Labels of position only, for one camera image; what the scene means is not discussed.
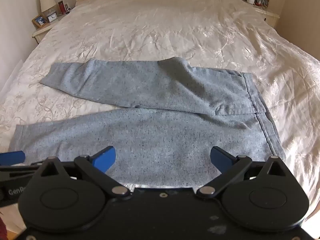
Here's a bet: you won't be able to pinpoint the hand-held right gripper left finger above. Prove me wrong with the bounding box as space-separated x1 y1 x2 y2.
37 146 132 200

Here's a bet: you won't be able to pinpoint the wooden photo frame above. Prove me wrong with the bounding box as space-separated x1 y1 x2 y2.
32 14 49 29

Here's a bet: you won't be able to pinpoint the white shade table lamp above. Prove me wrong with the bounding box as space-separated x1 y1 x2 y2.
40 0 56 13

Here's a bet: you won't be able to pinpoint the white satin bedspread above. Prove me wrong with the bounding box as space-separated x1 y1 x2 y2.
0 0 320 230

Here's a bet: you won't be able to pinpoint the grey pants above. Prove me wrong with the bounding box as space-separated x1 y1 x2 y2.
10 57 287 189

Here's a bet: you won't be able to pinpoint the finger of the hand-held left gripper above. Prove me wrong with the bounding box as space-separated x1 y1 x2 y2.
0 151 42 175

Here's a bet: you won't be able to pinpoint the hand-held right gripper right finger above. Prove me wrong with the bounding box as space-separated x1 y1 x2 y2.
196 146 290 200

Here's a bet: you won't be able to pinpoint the dark red cloth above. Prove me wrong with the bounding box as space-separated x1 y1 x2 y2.
0 217 8 240

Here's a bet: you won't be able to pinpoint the cream nightstand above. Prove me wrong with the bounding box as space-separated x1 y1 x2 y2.
32 12 75 44
236 0 280 28

